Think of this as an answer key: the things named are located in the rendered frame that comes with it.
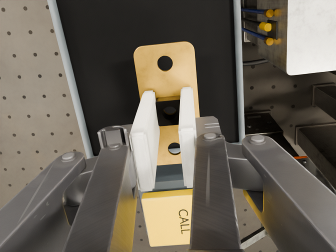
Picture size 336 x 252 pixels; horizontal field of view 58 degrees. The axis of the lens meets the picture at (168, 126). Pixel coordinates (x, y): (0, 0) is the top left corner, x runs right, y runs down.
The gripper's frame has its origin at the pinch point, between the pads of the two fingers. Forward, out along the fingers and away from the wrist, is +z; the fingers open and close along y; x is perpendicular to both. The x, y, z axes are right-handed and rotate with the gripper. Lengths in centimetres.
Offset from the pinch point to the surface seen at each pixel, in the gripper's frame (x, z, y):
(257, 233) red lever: -22.7, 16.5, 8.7
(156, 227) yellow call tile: -13.9, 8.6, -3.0
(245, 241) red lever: -22.7, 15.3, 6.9
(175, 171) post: -9.9, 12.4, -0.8
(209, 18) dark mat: 5.1, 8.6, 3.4
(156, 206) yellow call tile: -11.4, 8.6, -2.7
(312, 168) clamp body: -19.8, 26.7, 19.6
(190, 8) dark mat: 6.0, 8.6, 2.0
